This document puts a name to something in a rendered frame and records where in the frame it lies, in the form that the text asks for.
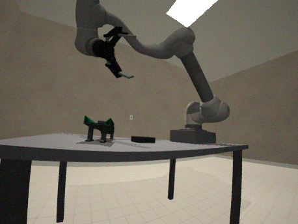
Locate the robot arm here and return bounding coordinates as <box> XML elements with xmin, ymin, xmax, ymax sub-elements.
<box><xmin>75</xmin><ymin>0</ymin><xmax>230</xmax><ymax>131</ymax></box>

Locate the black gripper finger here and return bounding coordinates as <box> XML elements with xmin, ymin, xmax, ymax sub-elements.
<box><xmin>104</xmin><ymin>53</ymin><xmax>134</xmax><ymax>79</ymax></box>
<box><xmin>103</xmin><ymin>26</ymin><xmax>136</xmax><ymax>50</ymax></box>

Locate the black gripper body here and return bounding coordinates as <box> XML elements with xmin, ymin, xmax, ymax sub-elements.
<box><xmin>92</xmin><ymin>40</ymin><xmax>115</xmax><ymax>61</ymax></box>

